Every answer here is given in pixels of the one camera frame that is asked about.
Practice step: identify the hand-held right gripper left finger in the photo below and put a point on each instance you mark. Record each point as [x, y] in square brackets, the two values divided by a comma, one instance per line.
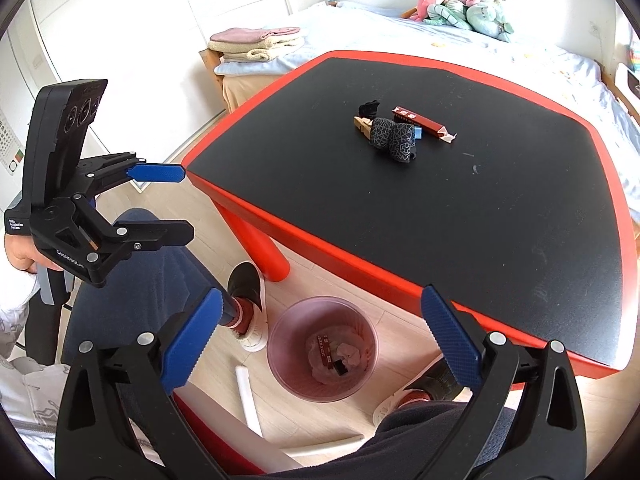
[192, 345]

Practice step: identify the bed with light blue sheet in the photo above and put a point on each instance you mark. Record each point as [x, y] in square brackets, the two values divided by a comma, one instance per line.
[400, 35]

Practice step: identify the black patterned roll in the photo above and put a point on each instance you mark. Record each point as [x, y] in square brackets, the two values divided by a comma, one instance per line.
[405, 146]
[382, 132]

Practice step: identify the beige folded towel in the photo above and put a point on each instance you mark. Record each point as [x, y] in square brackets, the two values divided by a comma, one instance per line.
[260, 50]

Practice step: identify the person's leg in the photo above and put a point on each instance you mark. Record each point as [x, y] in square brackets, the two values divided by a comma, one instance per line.
[390, 445]
[140, 285]

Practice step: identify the person's right leg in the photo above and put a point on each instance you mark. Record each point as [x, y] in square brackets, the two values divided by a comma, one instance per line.
[390, 445]

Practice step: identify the pink folded towel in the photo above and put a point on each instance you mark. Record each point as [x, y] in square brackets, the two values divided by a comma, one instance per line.
[255, 35]

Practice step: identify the white bedside object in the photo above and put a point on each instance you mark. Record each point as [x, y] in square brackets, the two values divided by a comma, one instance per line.
[629, 82]

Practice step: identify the red printed wrapper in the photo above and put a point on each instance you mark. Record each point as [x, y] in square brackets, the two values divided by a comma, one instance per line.
[326, 347]

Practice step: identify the teal plush toy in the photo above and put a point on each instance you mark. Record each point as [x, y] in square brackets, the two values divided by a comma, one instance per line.
[487, 20]

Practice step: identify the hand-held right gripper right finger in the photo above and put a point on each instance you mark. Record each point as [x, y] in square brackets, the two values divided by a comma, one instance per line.
[450, 340]

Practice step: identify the person's left shoe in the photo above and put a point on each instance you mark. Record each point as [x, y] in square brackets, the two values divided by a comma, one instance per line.
[248, 300]

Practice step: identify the person's left forearm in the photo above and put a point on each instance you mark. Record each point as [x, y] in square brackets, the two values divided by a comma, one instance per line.
[15, 305]

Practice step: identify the red and black table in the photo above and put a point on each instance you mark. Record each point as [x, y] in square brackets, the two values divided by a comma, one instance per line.
[450, 220]

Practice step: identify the small black box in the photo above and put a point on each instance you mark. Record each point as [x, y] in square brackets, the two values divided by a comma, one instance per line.
[342, 368]

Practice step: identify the red and white stool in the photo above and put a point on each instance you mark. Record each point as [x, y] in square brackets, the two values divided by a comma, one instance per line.
[247, 400]

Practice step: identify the pink translucent waste bin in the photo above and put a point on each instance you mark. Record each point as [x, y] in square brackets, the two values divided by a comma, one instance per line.
[295, 330]

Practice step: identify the person's shoe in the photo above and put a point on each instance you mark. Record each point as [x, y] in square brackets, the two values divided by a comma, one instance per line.
[405, 400]
[248, 300]

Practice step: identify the small black scrap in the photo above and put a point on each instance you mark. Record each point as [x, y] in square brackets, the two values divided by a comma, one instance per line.
[370, 108]

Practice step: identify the person's left hand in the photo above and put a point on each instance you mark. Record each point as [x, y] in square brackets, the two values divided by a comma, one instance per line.
[17, 252]

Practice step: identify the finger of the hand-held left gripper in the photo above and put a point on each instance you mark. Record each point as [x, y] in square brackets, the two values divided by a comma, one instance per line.
[165, 232]
[155, 172]

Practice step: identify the red snack wrapper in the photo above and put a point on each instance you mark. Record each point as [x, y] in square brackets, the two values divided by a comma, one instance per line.
[425, 122]

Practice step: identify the white wardrobe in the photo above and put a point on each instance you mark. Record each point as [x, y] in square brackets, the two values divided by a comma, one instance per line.
[125, 35]

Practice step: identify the wooden clothespin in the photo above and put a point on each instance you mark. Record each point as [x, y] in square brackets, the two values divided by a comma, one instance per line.
[361, 125]

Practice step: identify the person's left leg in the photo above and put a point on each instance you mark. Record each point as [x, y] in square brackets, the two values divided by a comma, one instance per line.
[140, 285]

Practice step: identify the crumpled white tissue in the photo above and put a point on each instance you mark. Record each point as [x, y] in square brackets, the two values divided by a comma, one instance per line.
[350, 354]

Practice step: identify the small blue scrap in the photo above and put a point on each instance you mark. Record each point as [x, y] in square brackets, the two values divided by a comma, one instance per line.
[418, 133]

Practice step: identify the person's white patterned jacket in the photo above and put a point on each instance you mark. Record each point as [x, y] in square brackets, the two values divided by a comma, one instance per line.
[30, 390]

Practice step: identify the green striped plush toy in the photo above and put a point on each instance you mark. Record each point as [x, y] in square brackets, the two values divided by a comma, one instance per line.
[447, 16]

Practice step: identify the white wall control panel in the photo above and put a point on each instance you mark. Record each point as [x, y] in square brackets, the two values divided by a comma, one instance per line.
[12, 157]

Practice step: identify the person's right shoe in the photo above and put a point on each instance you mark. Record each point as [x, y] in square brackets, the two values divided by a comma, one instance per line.
[405, 400]

